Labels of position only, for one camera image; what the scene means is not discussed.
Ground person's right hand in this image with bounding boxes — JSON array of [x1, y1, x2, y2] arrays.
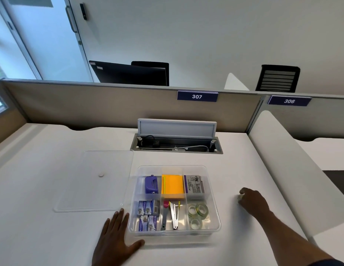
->
[[238, 187, 271, 219]]

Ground person's left hand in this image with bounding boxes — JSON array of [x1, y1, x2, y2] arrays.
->
[[92, 208, 146, 266]]

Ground person's right forearm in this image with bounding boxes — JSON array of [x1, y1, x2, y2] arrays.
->
[[255, 209, 339, 266]]

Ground clear plastic organizer box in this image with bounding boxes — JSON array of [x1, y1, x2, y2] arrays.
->
[[128, 165, 221, 238]]

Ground grey cutter with pink end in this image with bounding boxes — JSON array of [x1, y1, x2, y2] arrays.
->
[[161, 201, 170, 231]]

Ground silver staple remover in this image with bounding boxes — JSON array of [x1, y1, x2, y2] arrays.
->
[[169, 202, 181, 230]]

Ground grey purple staples box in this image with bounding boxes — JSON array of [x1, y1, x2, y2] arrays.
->
[[184, 175, 204, 195]]

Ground white side divider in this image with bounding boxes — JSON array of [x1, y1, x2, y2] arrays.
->
[[248, 110, 344, 239]]

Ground purple hole punch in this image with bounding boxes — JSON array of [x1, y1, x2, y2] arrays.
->
[[144, 176, 158, 194]]

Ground yellow orange sticky notes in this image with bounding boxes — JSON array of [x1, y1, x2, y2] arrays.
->
[[161, 174, 185, 199]]

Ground clear plastic lid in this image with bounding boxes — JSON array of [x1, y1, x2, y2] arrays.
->
[[53, 150, 134, 213]]

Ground purple number label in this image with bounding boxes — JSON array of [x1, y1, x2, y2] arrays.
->
[[177, 91, 219, 102], [268, 95, 312, 107]]

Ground grey desk partition panel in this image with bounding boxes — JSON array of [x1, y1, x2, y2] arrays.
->
[[245, 93, 344, 142]]

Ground black mesh office chair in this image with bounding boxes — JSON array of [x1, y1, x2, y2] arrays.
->
[[255, 65, 301, 93]]

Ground beige desk partition panel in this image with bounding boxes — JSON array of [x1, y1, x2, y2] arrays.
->
[[0, 80, 263, 136]]

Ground black monitor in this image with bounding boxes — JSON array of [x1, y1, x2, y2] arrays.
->
[[89, 60, 169, 87]]

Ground glass door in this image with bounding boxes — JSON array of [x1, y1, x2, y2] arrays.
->
[[0, 0, 94, 82]]

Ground white cable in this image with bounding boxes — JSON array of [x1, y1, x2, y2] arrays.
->
[[174, 145, 210, 152]]

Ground desk cable tray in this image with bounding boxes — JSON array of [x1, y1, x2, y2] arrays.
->
[[130, 133, 224, 155]]

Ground grey cable tray flap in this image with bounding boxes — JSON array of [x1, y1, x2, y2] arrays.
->
[[138, 118, 217, 139]]

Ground black cable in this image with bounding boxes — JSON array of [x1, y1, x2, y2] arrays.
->
[[144, 135, 160, 149]]

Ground grey door handle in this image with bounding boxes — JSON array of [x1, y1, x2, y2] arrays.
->
[[65, 5, 78, 34]]

